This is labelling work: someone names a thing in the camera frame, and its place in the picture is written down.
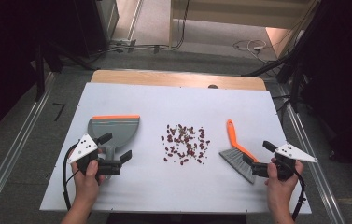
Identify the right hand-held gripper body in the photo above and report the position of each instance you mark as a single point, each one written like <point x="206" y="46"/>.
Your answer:
<point x="292" y="154"/>

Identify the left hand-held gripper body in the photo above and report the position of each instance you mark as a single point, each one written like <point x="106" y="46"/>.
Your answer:
<point x="83" y="149"/>

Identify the grey dustpan with orange lip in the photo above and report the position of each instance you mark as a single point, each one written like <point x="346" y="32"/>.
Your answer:
<point x="117" y="129"/>

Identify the scatter of red beans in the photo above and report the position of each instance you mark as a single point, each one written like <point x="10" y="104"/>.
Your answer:
<point x="183" y="135"/>

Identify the person's left hand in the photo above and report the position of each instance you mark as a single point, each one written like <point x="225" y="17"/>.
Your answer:
<point x="86" y="186"/>

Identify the person's right hand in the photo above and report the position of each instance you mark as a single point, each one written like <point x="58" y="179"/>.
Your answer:
<point x="281" y="193"/>

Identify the white board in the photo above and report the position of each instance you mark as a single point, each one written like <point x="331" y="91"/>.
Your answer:
<point x="164" y="186"/>

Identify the black tripod stand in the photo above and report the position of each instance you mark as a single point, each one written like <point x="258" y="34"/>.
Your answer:
<point x="39" y="74"/>
<point x="295" y="81"/>

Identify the dark table grommet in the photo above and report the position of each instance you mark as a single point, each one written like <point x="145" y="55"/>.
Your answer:
<point x="213" y="86"/>

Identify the wooden table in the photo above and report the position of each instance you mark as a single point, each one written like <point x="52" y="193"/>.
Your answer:
<point x="164" y="79"/>

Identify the black curtain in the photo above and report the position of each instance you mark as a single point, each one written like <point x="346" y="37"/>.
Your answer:
<point x="344" y="77"/>
<point x="5" y="46"/>

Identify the grey power strip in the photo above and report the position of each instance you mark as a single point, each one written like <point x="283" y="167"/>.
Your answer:
<point x="123" y="42"/>

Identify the grey cabinet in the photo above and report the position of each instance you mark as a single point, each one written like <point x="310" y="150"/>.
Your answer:
<point x="109" y="15"/>

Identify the beige wooden furniture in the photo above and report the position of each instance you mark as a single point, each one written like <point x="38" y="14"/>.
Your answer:
<point x="226" y="14"/>

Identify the aluminium floor rail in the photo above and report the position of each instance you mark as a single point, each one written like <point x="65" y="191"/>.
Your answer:
<point x="15" y="146"/>
<point x="313" y="174"/>

